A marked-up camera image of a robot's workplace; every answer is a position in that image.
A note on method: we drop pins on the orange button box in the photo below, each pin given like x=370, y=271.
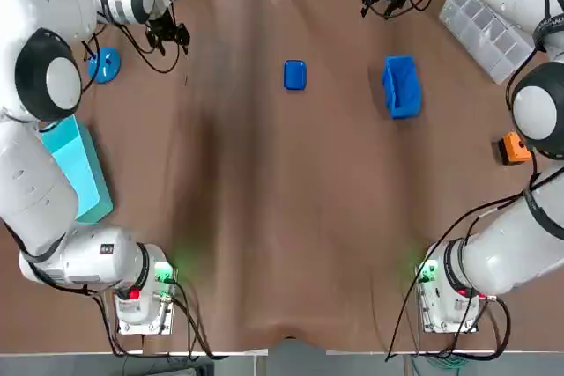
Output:
x=513, y=147

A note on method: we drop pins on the blue storage box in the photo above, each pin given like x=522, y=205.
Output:
x=403, y=90

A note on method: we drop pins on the aluminium frame post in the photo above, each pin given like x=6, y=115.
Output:
x=297, y=356

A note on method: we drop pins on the small blue parts tray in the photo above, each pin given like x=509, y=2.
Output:
x=295, y=75

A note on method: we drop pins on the clear compartment organizer box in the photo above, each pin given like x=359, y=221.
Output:
x=484, y=28

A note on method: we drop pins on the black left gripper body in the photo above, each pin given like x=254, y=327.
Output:
x=165, y=26

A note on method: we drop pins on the cyan plastic bin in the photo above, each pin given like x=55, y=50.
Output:
x=81, y=164

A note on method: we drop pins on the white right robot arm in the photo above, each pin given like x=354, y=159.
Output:
x=520, y=252

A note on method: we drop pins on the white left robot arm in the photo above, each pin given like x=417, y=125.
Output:
x=39, y=173

